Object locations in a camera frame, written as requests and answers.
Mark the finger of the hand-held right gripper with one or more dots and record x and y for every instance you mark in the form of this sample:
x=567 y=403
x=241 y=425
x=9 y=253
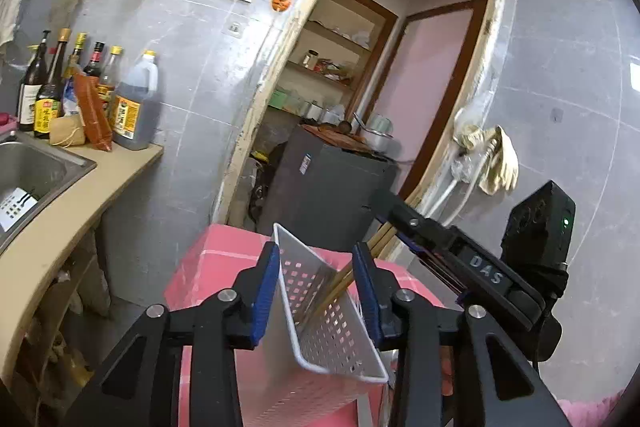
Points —
x=407 y=219
x=440 y=274

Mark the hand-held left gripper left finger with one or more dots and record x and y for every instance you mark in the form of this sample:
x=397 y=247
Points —
x=264 y=292

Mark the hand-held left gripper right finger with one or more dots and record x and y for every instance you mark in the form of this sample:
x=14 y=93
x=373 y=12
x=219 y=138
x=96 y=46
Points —
x=369 y=297

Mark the wooden chopstick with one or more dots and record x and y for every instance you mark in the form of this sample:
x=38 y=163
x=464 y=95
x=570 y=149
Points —
x=336 y=281
x=345 y=288

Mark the white perforated utensil basket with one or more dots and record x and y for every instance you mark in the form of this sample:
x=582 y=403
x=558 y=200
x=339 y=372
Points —
x=320 y=332

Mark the white pipe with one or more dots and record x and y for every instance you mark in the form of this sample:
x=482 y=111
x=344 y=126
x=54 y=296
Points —
x=450 y=192

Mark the pink checked tablecloth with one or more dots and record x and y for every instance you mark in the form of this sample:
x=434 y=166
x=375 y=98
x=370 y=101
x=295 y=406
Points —
x=210 y=267

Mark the clear plastic bag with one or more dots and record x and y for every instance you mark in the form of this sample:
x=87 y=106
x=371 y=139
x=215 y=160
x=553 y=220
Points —
x=462 y=168

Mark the cream rags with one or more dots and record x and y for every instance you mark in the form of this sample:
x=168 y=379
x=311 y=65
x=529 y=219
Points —
x=497 y=162

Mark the metal pot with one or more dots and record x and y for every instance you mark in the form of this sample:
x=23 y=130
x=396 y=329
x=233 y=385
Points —
x=377 y=132

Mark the dark grey appliance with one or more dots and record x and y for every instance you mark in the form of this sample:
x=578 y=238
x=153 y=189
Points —
x=320 y=187

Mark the brown cutting board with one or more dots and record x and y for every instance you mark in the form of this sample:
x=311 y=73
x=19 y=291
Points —
x=332 y=136

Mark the green box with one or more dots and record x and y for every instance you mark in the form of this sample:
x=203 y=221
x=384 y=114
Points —
x=280 y=99

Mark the metal tin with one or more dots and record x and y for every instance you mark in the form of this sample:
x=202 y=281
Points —
x=310 y=59

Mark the wooden shelf unit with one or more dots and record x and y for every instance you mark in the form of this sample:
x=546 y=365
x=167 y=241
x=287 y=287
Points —
x=330 y=47

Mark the beige kitchen counter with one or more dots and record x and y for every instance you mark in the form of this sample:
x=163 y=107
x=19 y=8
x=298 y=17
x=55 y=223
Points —
x=115 y=172

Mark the large dark liquid jug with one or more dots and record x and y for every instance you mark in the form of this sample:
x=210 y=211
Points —
x=134 y=107

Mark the orange brown sachet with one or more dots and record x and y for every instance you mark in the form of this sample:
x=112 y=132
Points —
x=92 y=117

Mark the white printed packet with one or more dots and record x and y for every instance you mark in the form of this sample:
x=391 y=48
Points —
x=15 y=207

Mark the steel kitchen sink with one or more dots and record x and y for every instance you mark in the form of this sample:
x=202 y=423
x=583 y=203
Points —
x=30 y=167

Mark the yellow cap sauce bottle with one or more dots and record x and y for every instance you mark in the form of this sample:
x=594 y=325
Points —
x=77 y=49
x=111 y=72

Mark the blue white bag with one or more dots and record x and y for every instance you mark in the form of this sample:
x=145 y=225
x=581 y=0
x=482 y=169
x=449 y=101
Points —
x=71 y=99

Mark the soy sauce bottle yellow label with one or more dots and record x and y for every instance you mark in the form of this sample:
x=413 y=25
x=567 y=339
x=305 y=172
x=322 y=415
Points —
x=47 y=107

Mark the red cap sauce bottle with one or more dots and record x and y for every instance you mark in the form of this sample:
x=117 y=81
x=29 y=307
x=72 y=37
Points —
x=94 y=62

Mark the dark bottle white label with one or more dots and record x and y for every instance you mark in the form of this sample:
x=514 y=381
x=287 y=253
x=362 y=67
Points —
x=31 y=92

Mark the beige hanging towel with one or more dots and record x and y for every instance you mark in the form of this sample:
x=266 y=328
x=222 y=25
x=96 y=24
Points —
x=9 y=14

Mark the cream wooden door frame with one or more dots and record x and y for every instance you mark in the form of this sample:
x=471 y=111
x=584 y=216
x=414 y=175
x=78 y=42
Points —
x=252 y=117

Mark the orange wall hook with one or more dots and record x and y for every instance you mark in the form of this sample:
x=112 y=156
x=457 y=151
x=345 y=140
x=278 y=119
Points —
x=281 y=0

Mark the small wall plate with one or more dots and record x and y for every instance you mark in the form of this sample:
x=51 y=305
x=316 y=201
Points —
x=233 y=27

